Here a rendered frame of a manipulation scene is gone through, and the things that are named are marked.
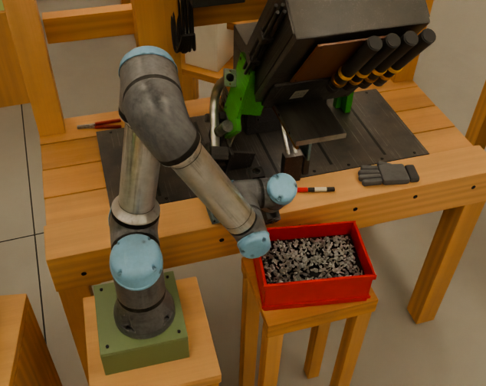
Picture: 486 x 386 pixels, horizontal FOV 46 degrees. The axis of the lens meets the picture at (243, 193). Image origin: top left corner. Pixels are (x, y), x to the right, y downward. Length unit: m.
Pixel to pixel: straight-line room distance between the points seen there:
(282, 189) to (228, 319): 1.31
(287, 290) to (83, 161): 0.85
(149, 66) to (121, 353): 0.69
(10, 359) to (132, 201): 0.59
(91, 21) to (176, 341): 1.12
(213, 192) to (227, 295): 1.55
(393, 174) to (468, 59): 2.79
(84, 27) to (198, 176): 1.04
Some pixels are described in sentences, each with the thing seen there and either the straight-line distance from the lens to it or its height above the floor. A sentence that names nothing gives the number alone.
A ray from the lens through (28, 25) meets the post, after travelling 1.96.
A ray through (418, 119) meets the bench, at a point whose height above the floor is 0.88.
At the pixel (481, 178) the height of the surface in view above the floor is 0.88.
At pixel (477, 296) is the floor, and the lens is 2.93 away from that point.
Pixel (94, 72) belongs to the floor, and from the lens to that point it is 4.20.
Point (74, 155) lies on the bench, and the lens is 2.07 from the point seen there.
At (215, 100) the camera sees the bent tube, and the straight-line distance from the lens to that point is 1.90.
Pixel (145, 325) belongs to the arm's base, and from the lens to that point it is 1.42.
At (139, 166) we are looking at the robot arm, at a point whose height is 1.34.
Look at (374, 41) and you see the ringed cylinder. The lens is 1.45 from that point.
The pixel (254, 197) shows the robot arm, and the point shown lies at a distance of 1.38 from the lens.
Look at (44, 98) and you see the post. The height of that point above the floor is 1.04.
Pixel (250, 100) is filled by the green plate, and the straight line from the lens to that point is 1.77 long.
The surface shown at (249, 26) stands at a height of 1.24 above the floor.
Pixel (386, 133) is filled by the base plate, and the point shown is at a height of 0.90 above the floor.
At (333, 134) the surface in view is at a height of 1.13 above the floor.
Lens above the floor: 2.16
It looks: 44 degrees down
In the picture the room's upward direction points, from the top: 2 degrees clockwise
